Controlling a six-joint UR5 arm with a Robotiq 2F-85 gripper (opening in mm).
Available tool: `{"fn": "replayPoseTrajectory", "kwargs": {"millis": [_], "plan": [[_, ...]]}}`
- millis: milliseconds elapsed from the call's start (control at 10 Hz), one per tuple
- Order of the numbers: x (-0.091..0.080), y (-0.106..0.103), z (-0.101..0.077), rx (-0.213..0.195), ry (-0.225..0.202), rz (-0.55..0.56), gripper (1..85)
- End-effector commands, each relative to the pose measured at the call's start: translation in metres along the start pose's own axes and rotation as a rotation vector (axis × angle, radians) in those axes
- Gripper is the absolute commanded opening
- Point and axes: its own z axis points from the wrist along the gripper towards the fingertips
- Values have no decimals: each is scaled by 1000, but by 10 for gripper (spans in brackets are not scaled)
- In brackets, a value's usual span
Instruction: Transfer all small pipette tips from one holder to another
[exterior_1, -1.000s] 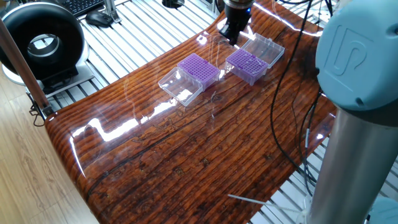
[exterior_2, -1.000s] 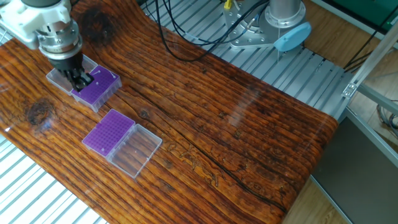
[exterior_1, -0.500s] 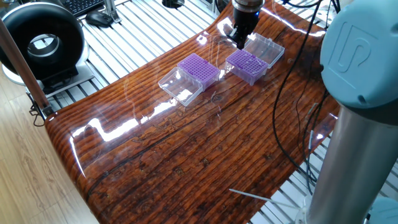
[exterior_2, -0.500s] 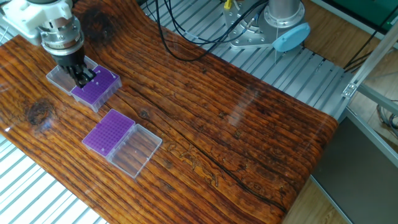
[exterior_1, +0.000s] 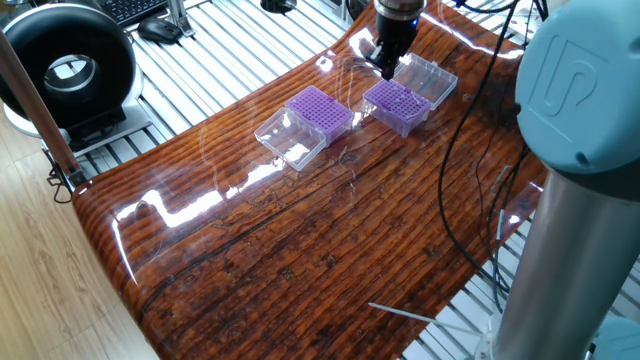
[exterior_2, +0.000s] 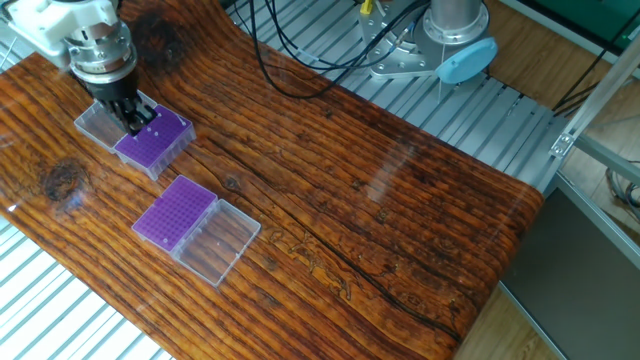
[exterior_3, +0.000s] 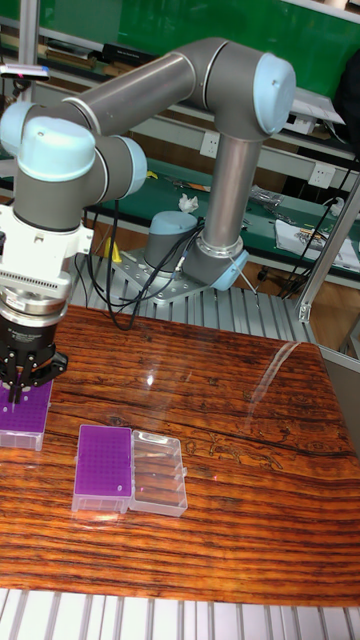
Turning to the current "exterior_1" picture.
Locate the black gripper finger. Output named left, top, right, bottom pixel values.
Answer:
left=381, top=50, right=406, bottom=81
left=365, top=40, right=389, bottom=71

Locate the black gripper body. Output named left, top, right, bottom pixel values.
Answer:
left=374, top=12, right=421, bottom=53

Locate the purple pipette tip holder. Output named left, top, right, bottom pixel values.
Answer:
left=362, top=54, right=460, bottom=137
left=254, top=85, right=354, bottom=172

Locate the silver ribbed wrist flange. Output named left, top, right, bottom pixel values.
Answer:
left=373, top=0, right=426, bottom=21

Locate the glossy wood grain mat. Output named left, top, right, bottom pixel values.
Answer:
left=72, top=0, right=561, bottom=360

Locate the black computer mouse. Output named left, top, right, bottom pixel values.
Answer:
left=137, top=18, right=186, bottom=44

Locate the black computer keyboard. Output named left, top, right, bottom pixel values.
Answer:
left=98, top=0, right=171, bottom=26

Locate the thin white rod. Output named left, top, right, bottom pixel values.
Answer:
left=367, top=302, right=437, bottom=324

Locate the black cable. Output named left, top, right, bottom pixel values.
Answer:
left=488, top=170, right=526, bottom=321
left=437, top=0, right=531, bottom=291

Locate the black ring light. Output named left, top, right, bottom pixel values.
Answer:
left=0, top=5, right=151, bottom=153

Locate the brown wooden post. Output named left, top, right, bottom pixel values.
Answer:
left=0, top=35, right=81, bottom=191

